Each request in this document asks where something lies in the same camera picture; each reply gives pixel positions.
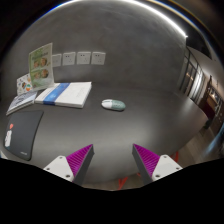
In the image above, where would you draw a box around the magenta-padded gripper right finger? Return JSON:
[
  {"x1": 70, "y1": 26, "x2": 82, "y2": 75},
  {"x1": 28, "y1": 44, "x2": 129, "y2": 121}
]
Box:
[{"x1": 131, "y1": 143, "x2": 184, "y2": 186}]

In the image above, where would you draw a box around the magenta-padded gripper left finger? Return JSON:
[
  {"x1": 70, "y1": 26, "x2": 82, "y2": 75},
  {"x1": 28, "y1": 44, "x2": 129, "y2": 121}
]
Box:
[{"x1": 43, "y1": 143, "x2": 95, "y2": 187}]

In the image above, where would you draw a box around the white and green computer mouse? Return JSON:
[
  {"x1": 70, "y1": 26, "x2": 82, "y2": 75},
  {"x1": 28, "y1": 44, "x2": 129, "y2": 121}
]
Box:
[{"x1": 101, "y1": 98, "x2": 127, "y2": 112}]

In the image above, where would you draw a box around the black printed mouse pad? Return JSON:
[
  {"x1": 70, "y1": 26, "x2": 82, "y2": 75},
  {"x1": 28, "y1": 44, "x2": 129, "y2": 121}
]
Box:
[{"x1": 3, "y1": 109, "x2": 45, "y2": 162}]

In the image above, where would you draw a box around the white book with blue stripe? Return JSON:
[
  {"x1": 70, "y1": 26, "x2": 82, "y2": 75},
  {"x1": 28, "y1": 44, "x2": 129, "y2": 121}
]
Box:
[{"x1": 34, "y1": 81, "x2": 93, "y2": 109}]

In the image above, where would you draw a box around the grey striped magazine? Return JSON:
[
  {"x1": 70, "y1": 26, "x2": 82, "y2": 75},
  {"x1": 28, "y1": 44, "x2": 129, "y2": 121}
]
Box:
[{"x1": 5, "y1": 90, "x2": 38, "y2": 117}]

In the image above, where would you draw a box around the green menu sign stand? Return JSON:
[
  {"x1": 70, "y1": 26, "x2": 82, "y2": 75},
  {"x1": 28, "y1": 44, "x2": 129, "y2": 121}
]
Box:
[{"x1": 28, "y1": 42, "x2": 55, "y2": 92}]

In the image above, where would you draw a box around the white ceiling light strip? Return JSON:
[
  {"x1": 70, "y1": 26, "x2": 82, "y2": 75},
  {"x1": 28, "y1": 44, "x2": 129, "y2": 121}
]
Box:
[{"x1": 49, "y1": 0, "x2": 189, "y2": 38}]

